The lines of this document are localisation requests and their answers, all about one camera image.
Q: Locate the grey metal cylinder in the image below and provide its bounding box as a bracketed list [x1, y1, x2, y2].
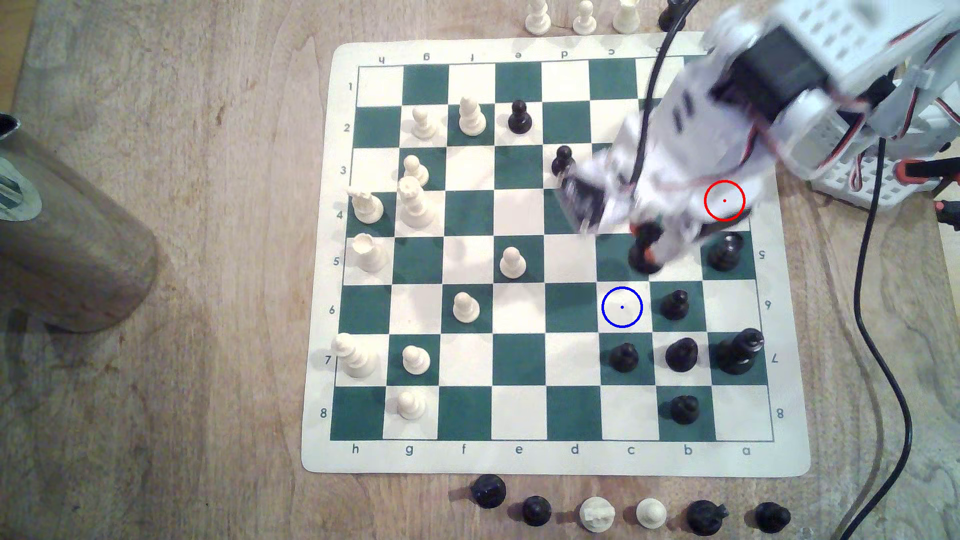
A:
[0, 112, 160, 335]

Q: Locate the black chess knight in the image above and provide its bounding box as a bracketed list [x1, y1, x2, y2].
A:
[686, 499, 730, 537]

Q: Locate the white perforated base plate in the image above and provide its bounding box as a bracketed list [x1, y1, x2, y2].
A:
[810, 142, 946, 211]

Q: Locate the black chess bishop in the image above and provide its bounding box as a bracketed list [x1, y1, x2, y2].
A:
[665, 337, 700, 373]
[627, 221, 666, 276]

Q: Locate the white chess rook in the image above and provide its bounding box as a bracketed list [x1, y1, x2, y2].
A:
[612, 0, 642, 35]
[352, 233, 390, 273]

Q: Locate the green white chess mat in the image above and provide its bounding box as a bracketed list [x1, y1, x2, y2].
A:
[301, 30, 813, 477]

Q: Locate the black chess queen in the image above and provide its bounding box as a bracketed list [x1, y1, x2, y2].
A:
[716, 327, 766, 376]

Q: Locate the white chess queen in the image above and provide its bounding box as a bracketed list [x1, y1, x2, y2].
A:
[397, 177, 435, 231]

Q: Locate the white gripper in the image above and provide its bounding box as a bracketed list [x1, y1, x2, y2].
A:
[558, 58, 760, 274]

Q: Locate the black cable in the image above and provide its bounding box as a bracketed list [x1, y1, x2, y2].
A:
[630, 0, 916, 540]

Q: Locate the orange black clamp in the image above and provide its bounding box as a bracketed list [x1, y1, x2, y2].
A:
[896, 156, 960, 187]

